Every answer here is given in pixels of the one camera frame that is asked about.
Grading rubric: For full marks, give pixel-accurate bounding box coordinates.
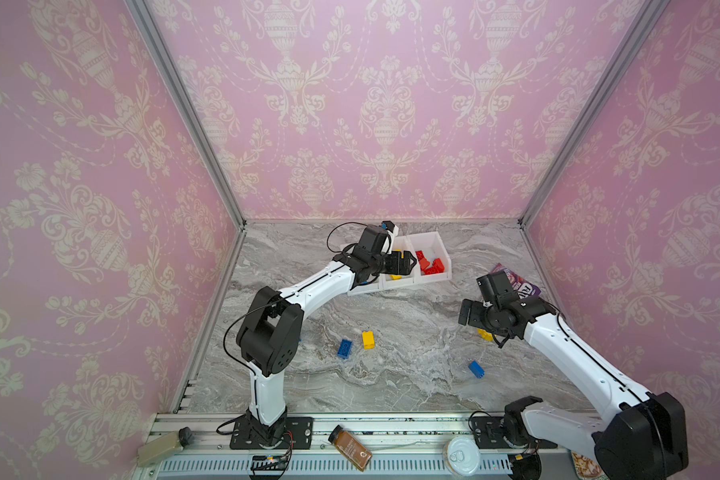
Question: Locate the red long lego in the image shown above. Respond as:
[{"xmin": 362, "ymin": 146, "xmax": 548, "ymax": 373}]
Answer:
[{"xmin": 416, "ymin": 251, "xmax": 431, "ymax": 270}]

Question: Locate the blue lego front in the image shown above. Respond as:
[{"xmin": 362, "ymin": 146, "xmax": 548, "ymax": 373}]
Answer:
[{"xmin": 468, "ymin": 361, "xmax": 485, "ymax": 379}]

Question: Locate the blue long lego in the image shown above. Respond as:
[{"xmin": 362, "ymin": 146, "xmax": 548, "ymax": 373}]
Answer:
[{"xmin": 337, "ymin": 339, "xmax": 353, "ymax": 360}]

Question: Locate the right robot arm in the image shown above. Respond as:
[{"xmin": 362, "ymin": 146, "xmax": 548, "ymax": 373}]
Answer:
[{"xmin": 458, "ymin": 296, "xmax": 689, "ymax": 479}]

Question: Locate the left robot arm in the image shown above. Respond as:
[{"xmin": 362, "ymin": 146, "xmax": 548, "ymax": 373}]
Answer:
[{"xmin": 231, "ymin": 220, "xmax": 417, "ymax": 448}]

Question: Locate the white middle bin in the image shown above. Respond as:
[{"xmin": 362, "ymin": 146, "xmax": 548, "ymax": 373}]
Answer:
[{"xmin": 381, "ymin": 236, "xmax": 418, "ymax": 290}]

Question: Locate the white bin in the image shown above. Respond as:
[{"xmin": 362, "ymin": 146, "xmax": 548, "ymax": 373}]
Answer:
[
  {"xmin": 381, "ymin": 236, "xmax": 418, "ymax": 290},
  {"xmin": 408, "ymin": 231, "xmax": 453, "ymax": 284},
  {"xmin": 347, "ymin": 282, "xmax": 382, "ymax": 296}
]

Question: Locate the white left bin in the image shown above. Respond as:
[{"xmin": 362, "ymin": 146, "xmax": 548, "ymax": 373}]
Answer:
[{"xmin": 347, "ymin": 282, "xmax": 382, "ymax": 296}]

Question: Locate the white right bin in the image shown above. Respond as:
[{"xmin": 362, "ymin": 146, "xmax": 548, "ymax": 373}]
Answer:
[{"xmin": 408, "ymin": 231, "xmax": 453, "ymax": 284}]

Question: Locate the purple candy bag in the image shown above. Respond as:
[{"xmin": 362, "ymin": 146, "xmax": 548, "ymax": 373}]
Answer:
[{"xmin": 491, "ymin": 263, "xmax": 541, "ymax": 298}]

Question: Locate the white round lid can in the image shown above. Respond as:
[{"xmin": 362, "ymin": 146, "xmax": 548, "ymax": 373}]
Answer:
[{"xmin": 443, "ymin": 436, "xmax": 481, "ymax": 477}]

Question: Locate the brown spice jar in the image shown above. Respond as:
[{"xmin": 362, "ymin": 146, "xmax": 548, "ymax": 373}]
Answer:
[{"xmin": 328, "ymin": 425, "xmax": 372, "ymax": 471}]

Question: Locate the food packet bag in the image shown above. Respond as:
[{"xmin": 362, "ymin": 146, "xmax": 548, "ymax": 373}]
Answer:
[{"xmin": 571, "ymin": 452, "xmax": 608, "ymax": 480}]

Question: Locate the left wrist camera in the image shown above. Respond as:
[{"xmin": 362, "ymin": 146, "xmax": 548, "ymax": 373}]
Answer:
[{"xmin": 355, "ymin": 220, "xmax": 398, "ymax": 255}]

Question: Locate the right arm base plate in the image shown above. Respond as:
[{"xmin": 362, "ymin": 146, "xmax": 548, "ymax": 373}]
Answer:
[{"xmin": 468, "ymin": 411, "xmax": 558, "ymax": 451}]

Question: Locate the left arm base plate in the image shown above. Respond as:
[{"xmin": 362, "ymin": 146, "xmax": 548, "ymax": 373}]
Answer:
[{"xmin": 229, "ymin": 416, "xmax": 314, "ymax": 450}]

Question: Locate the aluminium front rail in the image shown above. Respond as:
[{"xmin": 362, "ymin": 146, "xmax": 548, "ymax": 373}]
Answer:
[{"xmin": 133, "ymin": 412, "xmax": 572, "ymax": 479}]

